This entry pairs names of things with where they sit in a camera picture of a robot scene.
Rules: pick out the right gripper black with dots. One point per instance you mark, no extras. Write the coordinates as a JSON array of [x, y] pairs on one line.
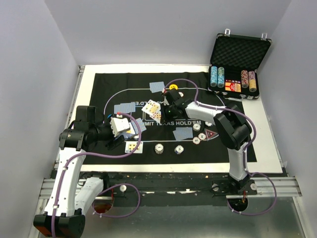
[[164, 116]]

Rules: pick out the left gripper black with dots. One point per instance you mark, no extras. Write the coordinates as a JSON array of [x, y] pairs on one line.
[[113, 144]]

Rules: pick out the blue yellow card box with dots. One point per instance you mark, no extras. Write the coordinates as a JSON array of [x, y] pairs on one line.
[[130, 134]]

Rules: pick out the face up community card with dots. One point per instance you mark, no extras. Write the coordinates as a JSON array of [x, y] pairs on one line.
[[148, 106], [157, 116]]

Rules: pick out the blue backed card deck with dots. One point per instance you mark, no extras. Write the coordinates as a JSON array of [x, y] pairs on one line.
[[138, 124]]

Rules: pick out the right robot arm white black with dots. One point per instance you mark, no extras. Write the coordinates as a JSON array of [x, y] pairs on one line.
[[231, 125]]

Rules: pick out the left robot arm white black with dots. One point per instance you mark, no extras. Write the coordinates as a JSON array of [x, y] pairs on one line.
[[64, 214]]

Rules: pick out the yellow dealer button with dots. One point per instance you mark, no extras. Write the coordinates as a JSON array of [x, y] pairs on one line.
[[173, 86]]

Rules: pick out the black poker felt mat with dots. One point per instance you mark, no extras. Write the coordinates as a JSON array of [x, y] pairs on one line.
[[111, 89]]

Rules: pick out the blue white chip stack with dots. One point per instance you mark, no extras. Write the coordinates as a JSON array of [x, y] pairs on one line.
[[179, 149]]

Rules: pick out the grey white chip stack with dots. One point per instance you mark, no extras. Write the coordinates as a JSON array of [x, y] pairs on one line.
[[159, 148]]

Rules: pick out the red triangle mat logo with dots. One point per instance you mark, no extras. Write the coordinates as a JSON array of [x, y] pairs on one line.
[[210, 134]]

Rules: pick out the light blue chip row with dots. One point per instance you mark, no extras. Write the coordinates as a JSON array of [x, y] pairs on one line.
[[213, 76]]

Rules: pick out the teal chip row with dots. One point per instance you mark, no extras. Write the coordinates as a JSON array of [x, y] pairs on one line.
[[220, 77]]

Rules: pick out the red card deck in case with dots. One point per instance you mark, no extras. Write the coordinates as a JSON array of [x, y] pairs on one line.
[[232, 85]]

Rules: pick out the black aluminium chip case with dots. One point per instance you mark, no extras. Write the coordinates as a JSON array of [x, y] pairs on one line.
[[236, 53]]

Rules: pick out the red chip row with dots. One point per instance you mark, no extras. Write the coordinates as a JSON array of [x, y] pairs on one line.
[[244, 79]]

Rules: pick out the purple yellow chip row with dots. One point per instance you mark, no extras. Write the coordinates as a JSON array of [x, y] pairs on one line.
[[252, 81]]

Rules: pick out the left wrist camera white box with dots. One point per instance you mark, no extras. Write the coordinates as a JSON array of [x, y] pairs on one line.
[[119, 126]]

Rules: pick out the aluminium mounting rail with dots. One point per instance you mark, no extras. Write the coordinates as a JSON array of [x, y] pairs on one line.
[[285, 187]]

